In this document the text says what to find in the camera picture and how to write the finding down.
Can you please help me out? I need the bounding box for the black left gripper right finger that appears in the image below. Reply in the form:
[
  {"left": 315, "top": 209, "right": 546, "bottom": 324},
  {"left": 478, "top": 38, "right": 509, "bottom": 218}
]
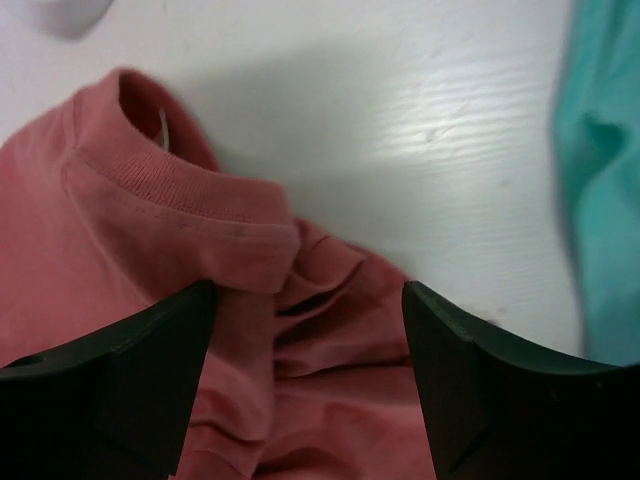
[{"left": 402, "top": 281, "right": 639, "bottom": 479}]

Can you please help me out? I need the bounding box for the white rack base foot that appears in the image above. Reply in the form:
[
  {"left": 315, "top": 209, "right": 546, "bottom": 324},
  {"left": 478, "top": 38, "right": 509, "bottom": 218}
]
[{"left": 32, "top": 0, "right": 113, "bottom": 40}]

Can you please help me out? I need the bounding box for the teal t-shirt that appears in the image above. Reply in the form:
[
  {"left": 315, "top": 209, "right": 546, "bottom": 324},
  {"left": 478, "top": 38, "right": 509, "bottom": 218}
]
[{"left": 553, "top": 1, "right": 639, "bottom": 366}]

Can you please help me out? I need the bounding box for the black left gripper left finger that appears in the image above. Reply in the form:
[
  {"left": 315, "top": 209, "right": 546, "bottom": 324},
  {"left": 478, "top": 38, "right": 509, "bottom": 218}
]
[{"left": 1, "top": 280, "right": 218, "bottom": 479}]

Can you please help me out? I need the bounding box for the salmon red t-shirt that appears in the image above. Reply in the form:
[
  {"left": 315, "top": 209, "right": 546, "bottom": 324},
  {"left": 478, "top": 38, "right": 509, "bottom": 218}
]
[{"left": 1, "top": 70, "right": 435, "bottom": 479}]

